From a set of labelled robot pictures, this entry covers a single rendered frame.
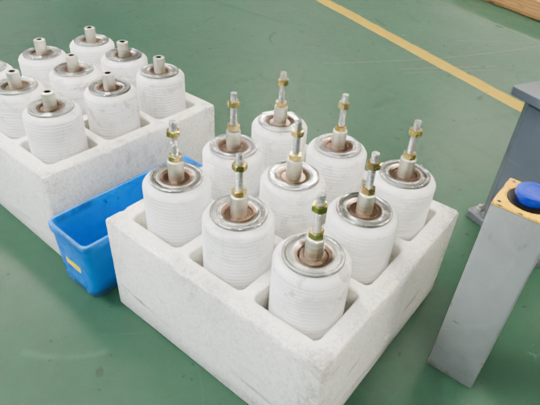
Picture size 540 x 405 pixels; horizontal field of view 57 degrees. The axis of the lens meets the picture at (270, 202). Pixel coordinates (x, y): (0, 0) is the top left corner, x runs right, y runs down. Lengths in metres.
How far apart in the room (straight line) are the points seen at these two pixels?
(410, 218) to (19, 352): 0.62
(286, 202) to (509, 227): 0.28
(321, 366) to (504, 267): 0.26
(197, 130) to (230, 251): 0.48
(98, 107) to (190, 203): 0.34
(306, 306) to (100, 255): 0.39
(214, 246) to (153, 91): 0.47
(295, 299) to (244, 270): 0.10
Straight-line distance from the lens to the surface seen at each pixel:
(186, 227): 0.71
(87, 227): 0.94
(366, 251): 0.66
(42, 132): 0.91
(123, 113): 0.96
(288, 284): 0.57
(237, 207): 0.62
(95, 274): 0.86
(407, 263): 0.72
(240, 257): 0.63
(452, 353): 0.81
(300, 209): 0.70
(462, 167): 1.34
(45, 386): 0.82
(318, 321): 0.60
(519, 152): 1.05
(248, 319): 0.61
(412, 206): 0.74
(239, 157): 0.59
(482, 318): 0.74
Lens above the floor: 0.65
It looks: 37 degrees down
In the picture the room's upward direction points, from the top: 4 degrees clockwise
